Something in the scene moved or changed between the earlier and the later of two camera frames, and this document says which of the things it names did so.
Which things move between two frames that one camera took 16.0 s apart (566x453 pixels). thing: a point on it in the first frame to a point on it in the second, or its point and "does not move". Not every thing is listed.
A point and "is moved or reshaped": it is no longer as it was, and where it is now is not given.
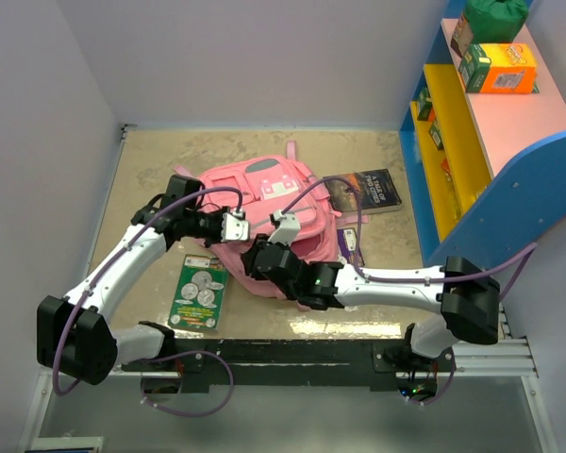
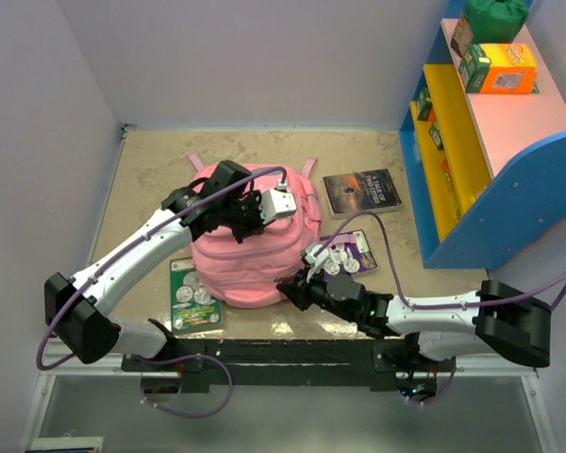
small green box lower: (436, 135) does not move
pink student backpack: (263, 186) is moved or reshaped
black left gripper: (209, 243) to (255, 198)
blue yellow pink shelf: (488, 175) does not move
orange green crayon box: (499, 68) does not move
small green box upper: (424, 104) does not move
